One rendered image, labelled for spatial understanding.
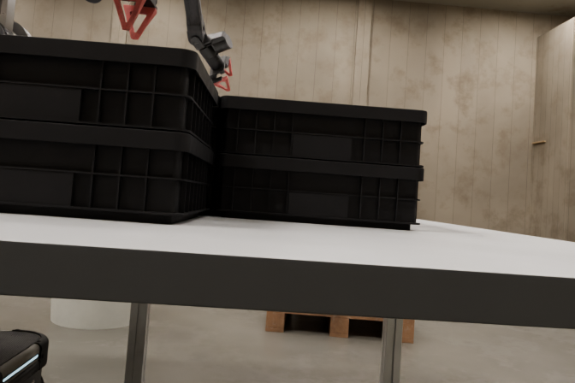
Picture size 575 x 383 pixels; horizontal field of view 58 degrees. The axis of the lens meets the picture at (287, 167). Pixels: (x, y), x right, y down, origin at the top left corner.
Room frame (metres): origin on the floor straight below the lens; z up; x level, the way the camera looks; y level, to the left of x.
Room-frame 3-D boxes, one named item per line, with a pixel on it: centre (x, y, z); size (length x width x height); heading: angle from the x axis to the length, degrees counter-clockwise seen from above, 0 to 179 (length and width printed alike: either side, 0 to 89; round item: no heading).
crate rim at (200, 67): (0.81, 0.33, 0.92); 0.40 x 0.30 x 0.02; 91
